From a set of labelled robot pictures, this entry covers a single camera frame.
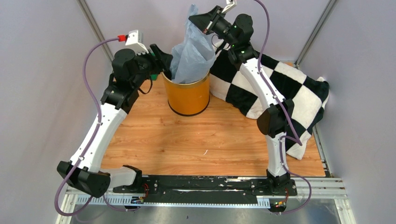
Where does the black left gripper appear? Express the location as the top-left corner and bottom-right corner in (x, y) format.
(132, 44), (173, 89)

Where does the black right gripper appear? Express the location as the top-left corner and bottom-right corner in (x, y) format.
(189, 6), (238, 48)

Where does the translucent blue plastic bag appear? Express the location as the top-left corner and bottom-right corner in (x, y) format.
(170, 19), (215, 84)

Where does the orange trash bin gold rim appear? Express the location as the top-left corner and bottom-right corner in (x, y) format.
(161, 72), (210, 117)

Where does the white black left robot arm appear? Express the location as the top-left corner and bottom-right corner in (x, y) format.
(57, 44), (173, 198)

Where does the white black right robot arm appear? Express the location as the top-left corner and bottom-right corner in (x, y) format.
(189, 6), (294, 195)

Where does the black white checkered pillow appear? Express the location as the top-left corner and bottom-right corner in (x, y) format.
(210, 41), (330, 160)

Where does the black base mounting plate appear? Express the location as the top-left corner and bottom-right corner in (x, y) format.
(113, 175), (297, 205)

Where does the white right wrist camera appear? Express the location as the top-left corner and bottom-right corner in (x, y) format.
(222, 0), (237, 14)

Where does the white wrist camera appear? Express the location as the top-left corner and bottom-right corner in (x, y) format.
(222, 0), (237, 14)
(125, 30), (149, 55)

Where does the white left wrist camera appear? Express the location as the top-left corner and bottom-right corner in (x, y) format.
(125, 30), (149, 55)

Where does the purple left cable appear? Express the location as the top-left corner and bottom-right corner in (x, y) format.
(54, 35), (127, 217)

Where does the left aluminium corner post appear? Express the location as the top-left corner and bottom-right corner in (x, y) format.
(76, 0), (113, 62)

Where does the aluminium corner post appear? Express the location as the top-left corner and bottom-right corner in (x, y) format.
(294, 0), (338, 69)
(76, 0), (113, 62)

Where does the right aluminium corner post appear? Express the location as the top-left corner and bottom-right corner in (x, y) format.
(294, 0), (338, 69)

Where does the aluminium frame rail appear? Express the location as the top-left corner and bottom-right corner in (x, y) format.
(60, 175), (355, 224)

